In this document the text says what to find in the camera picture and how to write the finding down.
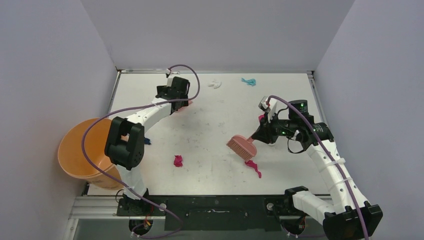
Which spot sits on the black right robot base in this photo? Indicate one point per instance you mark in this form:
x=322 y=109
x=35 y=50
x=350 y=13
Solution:
x=290 y=219

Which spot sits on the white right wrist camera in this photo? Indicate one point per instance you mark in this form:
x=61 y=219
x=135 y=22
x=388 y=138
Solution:
x=268 y=106

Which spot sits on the pink plastic dustpan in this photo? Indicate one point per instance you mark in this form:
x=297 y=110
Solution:
x=184 y=107

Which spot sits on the cyan paper scrap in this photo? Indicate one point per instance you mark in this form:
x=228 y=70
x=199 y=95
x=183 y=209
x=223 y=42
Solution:
x=250 y=82

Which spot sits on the magenta paper scrap near brush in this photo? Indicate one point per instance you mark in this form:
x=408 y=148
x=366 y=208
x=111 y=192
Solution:
x=254 y=166

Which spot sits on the magenta paper scrap left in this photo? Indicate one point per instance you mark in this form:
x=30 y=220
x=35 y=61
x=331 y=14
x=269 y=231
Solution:
x=178 y=161

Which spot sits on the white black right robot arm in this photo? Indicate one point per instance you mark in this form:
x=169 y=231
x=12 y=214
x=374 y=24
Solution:
x=350 y=215

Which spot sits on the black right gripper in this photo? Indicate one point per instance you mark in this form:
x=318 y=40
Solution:
x=262 y=132

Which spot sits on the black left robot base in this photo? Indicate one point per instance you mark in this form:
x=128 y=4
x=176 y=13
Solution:
x=141 y=214

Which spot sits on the white paper scrap far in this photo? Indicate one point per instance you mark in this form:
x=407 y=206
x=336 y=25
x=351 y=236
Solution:
x=215 y=84

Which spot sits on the dark blue paper scrap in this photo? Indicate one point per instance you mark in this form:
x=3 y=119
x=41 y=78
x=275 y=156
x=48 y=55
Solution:
x=147 y=141

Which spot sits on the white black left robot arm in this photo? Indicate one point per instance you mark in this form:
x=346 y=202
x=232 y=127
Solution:
x=125 y=145

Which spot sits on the pink plastic hand brush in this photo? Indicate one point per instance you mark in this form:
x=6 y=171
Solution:
x=243 y=147

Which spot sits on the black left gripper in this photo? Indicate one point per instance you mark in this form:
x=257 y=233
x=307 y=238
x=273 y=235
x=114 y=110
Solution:
x=163 y=89

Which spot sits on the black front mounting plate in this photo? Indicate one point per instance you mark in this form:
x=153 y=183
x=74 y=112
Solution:
x=217 y=213

